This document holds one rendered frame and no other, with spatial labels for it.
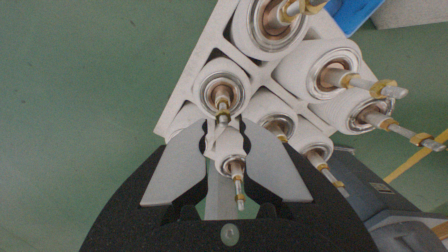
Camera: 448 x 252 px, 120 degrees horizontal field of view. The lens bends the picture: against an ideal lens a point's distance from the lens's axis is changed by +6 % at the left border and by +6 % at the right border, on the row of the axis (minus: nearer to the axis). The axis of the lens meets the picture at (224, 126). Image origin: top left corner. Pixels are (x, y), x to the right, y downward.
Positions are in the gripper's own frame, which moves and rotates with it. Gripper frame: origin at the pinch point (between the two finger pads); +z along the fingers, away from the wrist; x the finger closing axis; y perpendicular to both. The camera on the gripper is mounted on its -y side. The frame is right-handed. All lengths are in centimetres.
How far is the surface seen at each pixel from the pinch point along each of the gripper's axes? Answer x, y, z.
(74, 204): -91, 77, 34
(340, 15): 30.5, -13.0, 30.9
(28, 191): -108, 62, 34
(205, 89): -2.5, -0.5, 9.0
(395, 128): 25.7, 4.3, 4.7
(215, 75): -1.0, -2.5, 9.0
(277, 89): 11.8, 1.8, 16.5
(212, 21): -1.4, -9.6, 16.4
